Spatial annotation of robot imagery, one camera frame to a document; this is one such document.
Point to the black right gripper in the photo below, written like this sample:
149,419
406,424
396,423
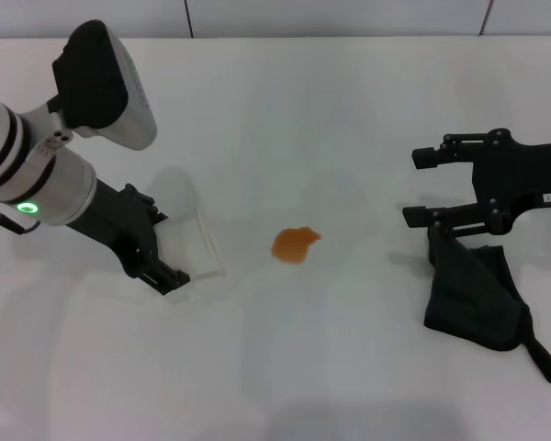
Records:
519,179

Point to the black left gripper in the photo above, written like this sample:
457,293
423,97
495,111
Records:
115,218

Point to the white paper cup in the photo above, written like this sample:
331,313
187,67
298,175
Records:
197,248

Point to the dark blue rag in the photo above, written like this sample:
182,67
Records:
473,294

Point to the brown water stain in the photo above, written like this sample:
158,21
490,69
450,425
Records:
294,245

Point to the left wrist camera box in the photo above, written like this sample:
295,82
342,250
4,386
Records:
105,87

